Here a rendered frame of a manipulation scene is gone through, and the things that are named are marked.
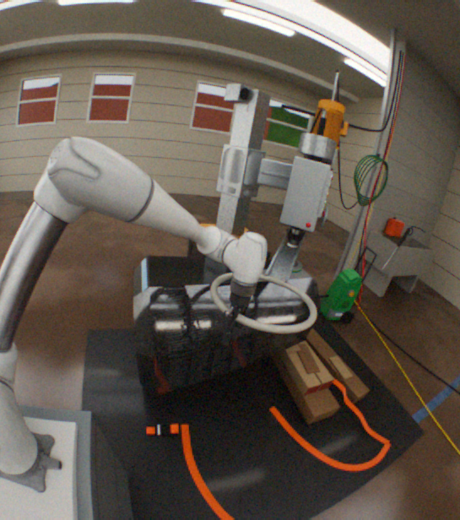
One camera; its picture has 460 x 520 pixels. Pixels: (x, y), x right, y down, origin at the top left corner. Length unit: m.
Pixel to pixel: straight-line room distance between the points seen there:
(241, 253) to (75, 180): 0.55
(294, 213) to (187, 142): 5.88
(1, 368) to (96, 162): 0.55
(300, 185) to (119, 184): 1.22
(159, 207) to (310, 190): 1.14
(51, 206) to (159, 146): 6.62
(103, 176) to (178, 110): 6.79
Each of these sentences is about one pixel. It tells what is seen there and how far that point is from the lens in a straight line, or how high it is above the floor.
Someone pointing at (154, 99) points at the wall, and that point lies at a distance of 7.19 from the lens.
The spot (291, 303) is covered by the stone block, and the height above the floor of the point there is 0.74.
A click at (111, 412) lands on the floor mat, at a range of 1.76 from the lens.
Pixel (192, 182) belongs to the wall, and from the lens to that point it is 7.30.
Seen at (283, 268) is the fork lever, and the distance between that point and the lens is 1.43.
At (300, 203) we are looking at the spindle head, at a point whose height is 1.31.
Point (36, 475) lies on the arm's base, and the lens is 0.78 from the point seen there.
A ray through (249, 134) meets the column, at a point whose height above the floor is 1.67.
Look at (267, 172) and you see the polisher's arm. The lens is 2.07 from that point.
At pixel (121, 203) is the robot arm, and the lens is 0.43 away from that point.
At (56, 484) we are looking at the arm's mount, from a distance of 0.78.
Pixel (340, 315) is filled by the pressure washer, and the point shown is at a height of 0.10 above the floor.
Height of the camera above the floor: 1.55
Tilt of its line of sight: 26 degrees down
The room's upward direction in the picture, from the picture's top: 11 degrees clockwise
